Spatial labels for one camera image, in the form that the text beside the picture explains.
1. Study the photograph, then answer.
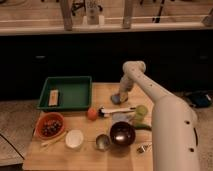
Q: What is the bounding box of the white small bowl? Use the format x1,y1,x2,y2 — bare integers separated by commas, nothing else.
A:
65,130,84,149

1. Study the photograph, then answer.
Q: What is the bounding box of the white device on shelf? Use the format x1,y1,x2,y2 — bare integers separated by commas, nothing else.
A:
85,0,99,25

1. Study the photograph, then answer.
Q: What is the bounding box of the grey folded cloth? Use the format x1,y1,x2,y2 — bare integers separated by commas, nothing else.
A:
112,113,133,123

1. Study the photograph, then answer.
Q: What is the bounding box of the wooden block in tray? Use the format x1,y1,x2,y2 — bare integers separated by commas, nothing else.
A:
48,89,59,106

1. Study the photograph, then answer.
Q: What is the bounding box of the small metal cup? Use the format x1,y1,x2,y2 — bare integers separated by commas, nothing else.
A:
96,134,110,151

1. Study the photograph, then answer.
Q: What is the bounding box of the yellow chopstick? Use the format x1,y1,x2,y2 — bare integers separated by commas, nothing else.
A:
41,131,67,147

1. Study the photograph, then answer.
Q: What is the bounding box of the wooden post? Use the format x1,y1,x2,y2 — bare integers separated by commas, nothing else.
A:
122,0,133,29
59,0,73,31

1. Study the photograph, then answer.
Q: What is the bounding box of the orange fruit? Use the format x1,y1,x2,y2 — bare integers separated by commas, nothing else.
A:
87,107,98,121

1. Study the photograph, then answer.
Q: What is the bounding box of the dark red bowl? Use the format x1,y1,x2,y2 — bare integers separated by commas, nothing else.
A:
110,121,136,147

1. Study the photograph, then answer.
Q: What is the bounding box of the wooden post left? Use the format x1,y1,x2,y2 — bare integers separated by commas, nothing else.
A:
59,0,73,31

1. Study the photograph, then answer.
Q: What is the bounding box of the wooden post right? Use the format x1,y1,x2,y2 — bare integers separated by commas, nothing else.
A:
122,0,133,29

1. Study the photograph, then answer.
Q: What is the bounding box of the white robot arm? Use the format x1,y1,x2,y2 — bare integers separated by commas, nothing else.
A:
119,61,201,171

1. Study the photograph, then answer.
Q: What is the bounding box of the green plastic tray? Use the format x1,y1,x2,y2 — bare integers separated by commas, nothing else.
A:
38,76,92,112

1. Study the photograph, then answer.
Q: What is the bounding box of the green toy vegetable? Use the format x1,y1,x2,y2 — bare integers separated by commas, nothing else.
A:
133,105,152,131

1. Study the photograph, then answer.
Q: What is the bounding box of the dark bag on floor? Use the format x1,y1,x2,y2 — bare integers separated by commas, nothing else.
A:
185,92,212,108

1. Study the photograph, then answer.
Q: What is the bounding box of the orange bowl with berries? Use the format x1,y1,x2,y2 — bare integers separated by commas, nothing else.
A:
35,112,65,140

